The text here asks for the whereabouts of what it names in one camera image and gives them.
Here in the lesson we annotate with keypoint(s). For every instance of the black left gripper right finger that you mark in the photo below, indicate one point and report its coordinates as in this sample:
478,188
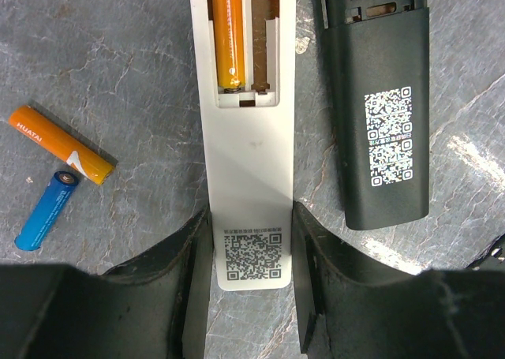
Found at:
351,306

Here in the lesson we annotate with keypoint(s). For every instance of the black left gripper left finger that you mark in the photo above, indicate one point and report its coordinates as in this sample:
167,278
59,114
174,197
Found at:
154,305

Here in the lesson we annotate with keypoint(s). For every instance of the blue battery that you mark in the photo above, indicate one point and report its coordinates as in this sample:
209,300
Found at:
50,205

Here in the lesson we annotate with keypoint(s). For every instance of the white remote with QR label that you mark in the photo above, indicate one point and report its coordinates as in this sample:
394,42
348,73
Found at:
249,145

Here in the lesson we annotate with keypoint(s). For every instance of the black remote control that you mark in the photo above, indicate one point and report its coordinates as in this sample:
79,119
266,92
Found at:
377,57

